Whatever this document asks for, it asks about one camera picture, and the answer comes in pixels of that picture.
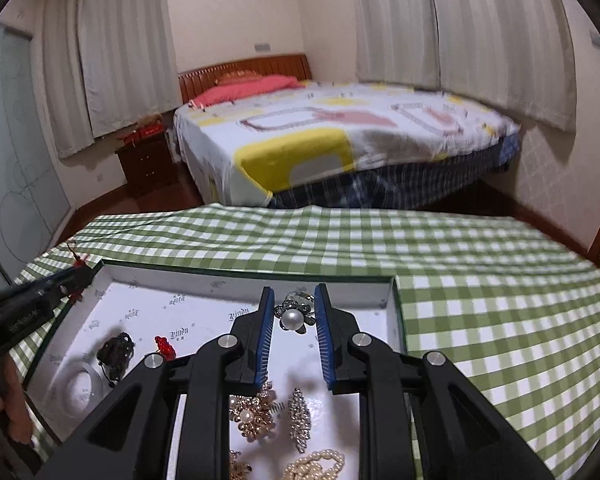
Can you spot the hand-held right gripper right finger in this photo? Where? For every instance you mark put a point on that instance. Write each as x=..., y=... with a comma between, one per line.
x=322, y=340

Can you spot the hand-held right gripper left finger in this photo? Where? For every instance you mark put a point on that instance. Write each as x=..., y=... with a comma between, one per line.
x=266, y=340

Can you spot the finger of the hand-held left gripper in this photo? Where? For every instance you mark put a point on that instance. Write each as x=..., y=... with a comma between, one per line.
x=60, y=277
x=87, y=282

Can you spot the red knot charm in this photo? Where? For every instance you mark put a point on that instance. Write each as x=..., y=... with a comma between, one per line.
x=80, y=261

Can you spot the pearl flower brooch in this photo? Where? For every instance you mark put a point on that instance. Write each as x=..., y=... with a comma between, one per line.
x=293, y=319

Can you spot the dark green tray box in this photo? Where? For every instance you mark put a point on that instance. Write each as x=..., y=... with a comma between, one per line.
x=200, y=305

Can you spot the large gold pearl brooch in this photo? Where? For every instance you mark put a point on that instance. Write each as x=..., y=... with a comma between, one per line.
x=247, y=416

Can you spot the narrow crystal brooch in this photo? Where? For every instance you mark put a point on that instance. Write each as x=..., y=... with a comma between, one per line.
x=299, y=417

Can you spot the small gold flower brooch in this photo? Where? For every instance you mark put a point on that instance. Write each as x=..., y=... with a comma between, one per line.
x=237, y=473

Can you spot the person's left hand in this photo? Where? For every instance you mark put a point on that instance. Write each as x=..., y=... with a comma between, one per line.
x=12, y=402

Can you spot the white bangle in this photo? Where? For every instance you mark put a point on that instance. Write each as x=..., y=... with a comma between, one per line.
x=70, y=393

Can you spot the small red charm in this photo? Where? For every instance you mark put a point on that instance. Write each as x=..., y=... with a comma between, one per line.
x=164, y=346

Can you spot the frosted glass door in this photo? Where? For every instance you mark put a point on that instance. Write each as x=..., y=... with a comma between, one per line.
x=15, y=160

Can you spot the wooden nightstand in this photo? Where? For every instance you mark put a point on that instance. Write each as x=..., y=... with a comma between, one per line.
x=147, y=167

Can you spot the red boxes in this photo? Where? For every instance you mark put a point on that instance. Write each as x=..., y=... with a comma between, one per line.
x=144, y=132

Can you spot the green checkered tablecloth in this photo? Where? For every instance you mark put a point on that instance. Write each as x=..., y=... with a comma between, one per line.
x=480, y=310

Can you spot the blue plaid bed skirt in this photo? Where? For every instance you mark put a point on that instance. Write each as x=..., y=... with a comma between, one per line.
x=380, y=186

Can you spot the bed with patterned cover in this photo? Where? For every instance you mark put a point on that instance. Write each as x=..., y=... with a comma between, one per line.
x=330, y=150

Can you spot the narrow white curtain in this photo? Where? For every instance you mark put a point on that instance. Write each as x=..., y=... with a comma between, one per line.
x=397, y=20
x=65, y=70

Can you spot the wide white curtain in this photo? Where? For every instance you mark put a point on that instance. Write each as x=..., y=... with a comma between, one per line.
x=505, y=40
x=130, y=45

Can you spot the pink pillow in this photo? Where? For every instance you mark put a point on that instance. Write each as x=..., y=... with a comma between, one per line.
x=250, y=89

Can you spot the wooden headboard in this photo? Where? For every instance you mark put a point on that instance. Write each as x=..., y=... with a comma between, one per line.
x=240, y=66

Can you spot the wall outlet plate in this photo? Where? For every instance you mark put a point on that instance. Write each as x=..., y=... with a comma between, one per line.
x=262, y=48

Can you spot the wall light switch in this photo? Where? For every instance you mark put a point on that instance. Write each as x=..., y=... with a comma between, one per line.
x=596, y=40

